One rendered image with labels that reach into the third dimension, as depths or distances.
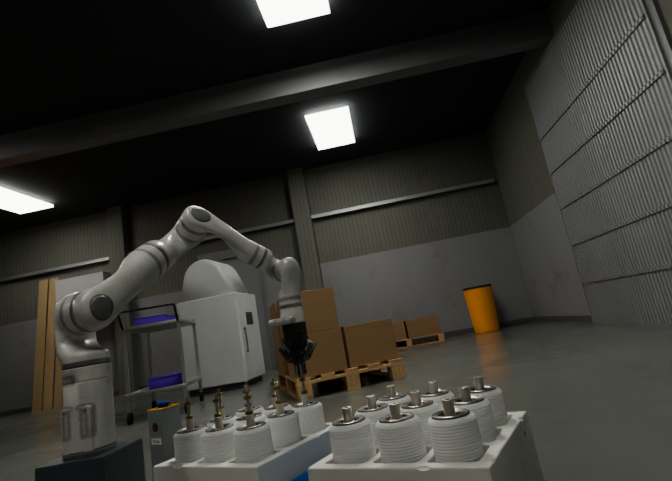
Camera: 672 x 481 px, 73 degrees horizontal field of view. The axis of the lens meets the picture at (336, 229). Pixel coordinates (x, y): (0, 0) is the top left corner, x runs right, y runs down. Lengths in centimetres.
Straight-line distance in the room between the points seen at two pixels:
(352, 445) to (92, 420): 52
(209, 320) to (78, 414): 449
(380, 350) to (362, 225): 463
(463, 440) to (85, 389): 74
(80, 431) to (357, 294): 699
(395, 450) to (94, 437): 59
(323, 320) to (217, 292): 229
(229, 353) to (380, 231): 372
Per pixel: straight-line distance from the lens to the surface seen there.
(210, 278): 560
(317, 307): 350
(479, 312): 738
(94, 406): 109
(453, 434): 95
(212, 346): 552
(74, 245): 990
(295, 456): 130
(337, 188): 823
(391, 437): 100
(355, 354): 357
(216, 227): 136
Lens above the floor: 45
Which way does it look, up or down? 12 degrees up
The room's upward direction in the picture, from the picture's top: 10 degrees counter-clockwise
